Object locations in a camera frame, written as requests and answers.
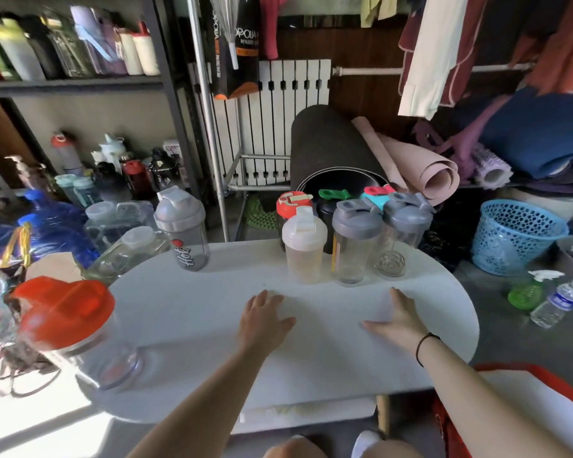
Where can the person's right hand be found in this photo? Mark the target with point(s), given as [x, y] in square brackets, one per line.
[403, 329]

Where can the person's left hand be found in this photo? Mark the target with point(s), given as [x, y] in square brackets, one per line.
[262, 329]

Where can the person's left thumb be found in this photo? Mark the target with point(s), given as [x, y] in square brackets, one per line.
[289, 323]

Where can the person's right thumb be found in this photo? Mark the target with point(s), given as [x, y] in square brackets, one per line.
[375, 325]

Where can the person's left forearm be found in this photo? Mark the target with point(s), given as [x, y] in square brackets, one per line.
[205, 405]

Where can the person's right forearm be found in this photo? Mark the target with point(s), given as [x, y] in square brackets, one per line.
[482, 405]

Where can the black wrist band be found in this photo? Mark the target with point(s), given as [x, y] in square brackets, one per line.
[421, 345]

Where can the white lid shaker bottle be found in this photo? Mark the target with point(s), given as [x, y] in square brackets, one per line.
[304, 247]

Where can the tall gray lid clear shaker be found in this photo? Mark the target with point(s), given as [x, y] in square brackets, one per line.
[355, 243]

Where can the wooden table leg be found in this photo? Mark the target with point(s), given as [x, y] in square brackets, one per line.
[383, 414]

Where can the white board under table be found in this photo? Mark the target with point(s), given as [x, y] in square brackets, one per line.
[305, 412]

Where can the green mesh item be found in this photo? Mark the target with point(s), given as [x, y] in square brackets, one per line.
[260, 214]

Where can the black bottle with green lid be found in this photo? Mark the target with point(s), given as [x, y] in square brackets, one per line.
[325, 212]

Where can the red lid shaker bottle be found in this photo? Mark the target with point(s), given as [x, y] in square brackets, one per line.
[290, 205]

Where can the person's legs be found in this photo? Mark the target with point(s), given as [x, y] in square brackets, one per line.
[386, 448]

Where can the teal bottle with red lid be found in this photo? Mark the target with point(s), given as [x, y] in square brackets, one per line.
[379, 195]

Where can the printed gray lid shaker bottle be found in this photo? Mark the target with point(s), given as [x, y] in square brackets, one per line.
[184, 228]

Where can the green spray bottle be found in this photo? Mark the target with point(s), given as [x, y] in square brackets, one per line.
[527, 293]

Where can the blue plastic basket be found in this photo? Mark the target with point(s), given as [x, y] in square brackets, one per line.
[511, 238]

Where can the pink rolled mat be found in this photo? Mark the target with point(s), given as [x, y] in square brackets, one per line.
[429, 171]

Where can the red and white bag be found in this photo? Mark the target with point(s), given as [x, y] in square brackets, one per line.
[530, 395]

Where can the clear plastic jug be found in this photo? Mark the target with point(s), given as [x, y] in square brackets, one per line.
[119, 219]
[126, 252]

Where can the black rolled mat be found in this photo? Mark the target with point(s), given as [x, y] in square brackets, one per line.
[329, 147]

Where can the clear water bottle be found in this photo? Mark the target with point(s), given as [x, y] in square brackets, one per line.
[556, 302]

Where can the black sports bottle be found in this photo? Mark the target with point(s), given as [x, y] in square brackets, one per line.
[164, 171]

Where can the purple foam roller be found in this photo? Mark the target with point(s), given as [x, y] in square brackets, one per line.
[492, 166]

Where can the white radiator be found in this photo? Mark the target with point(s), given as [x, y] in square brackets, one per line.
[272, 119]

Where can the red sports bottle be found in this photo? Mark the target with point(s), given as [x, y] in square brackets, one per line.
[136, 178]

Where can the chrome metal rack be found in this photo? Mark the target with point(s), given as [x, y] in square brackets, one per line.
[207, 119]

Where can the large orange lid shaker bottle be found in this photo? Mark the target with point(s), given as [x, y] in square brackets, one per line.
[64, 314]

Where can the dark smoky bottle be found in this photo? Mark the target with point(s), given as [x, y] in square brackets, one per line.
[111, 183]

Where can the white sports bottle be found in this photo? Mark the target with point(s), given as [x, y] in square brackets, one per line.
[112, 150]

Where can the blue water jug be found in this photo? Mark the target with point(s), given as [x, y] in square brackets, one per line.
[57, 228]

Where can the white pipe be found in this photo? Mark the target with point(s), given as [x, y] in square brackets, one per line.
[372, 70]

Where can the blue folded mat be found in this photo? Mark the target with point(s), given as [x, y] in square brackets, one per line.
[539, 128]

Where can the white hanging garment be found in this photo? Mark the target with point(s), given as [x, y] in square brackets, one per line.
[434, 57]

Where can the gray bottle with red cap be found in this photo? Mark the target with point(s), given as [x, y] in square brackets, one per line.
[67, 152]

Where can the black and orange hanging bag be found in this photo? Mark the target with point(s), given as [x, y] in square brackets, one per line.
[246, 42]

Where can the dark red hanging garment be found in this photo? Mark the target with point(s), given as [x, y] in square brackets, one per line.
[472, 42]

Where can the pink hanging garment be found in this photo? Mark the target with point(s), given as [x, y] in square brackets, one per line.
[270, 23]

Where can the pump dispenser bottle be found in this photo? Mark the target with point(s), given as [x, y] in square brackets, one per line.
[26, 174]

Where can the clear folded umbrella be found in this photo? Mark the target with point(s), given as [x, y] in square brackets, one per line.
[227, 23]

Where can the dark metal shelf unit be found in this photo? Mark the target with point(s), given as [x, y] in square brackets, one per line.
[76, 87]

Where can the yellow green hanging cloth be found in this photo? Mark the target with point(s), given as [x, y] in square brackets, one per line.
[377, 7]

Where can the orange hanging garment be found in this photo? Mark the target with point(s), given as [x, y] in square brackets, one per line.
[563, 47]

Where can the row of pastel drink bottles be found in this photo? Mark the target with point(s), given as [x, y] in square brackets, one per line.
[67, 47]

